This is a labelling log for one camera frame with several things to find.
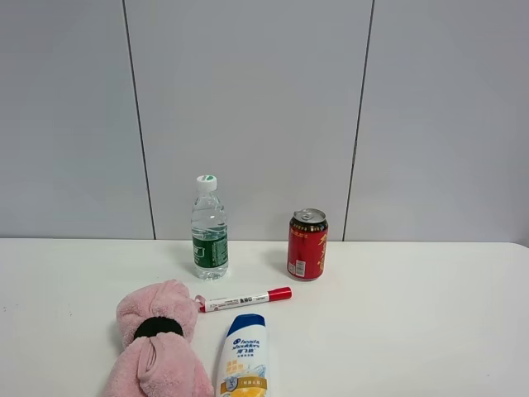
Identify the pink towel with black band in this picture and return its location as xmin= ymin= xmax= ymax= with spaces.
xmin=102 ymin=280 xmax=214 ymax=396

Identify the red drink can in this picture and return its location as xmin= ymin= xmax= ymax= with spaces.
xmin=287 ymin=208 xmax=328 ymax=280

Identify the clear water bottle green label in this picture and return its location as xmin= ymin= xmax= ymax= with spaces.
xmin=191 ymin=175 xmax=229 ymax=280

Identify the red white marker pen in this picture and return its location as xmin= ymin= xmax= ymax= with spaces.
xmin=195 ymin=287 xmax=293 ymax=313

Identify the white blue shampoo bottle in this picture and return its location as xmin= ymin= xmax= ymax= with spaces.
xmin=216 ymin=313 xmax=270 ymax=397

